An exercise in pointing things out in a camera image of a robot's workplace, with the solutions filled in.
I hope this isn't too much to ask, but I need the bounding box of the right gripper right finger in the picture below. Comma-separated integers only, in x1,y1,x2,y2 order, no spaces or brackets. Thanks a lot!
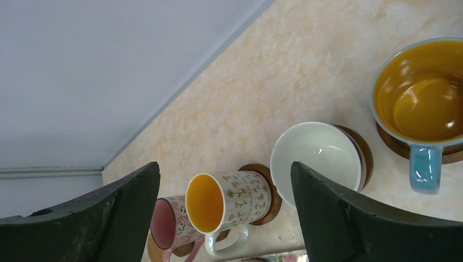
290,162,462,261

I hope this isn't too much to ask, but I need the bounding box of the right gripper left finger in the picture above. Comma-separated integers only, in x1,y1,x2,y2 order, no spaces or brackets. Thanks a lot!
1,162,161,261

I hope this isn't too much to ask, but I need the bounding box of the brown coaster two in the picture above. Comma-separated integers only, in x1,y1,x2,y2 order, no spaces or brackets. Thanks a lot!
147,233,195,261

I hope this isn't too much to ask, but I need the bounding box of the pink mug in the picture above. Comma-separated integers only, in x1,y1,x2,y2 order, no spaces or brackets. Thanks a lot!
150,195,204,262

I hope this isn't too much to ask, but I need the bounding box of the brown coaster three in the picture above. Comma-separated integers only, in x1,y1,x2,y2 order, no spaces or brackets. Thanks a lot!
210,164,282,246

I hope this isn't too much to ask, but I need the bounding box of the white cup red handle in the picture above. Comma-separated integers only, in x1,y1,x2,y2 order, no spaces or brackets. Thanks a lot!
270,122,367,207

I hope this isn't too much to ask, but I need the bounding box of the brown coaster five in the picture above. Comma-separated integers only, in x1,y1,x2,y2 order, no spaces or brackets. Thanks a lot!
335,125,373,192

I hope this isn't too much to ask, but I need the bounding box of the glass mug orange inside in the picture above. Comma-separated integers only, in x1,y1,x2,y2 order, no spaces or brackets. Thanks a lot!
186,171,272,258

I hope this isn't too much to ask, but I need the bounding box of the blue mug yellow inside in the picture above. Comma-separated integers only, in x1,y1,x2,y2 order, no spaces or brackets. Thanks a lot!
370,37,462,194

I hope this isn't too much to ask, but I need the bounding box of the brown coaster six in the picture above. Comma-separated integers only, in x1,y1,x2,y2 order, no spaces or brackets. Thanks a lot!
376,123,462,164

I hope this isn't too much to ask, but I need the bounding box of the floral tray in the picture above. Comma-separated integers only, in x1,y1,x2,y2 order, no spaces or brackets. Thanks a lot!
211,246,310,261

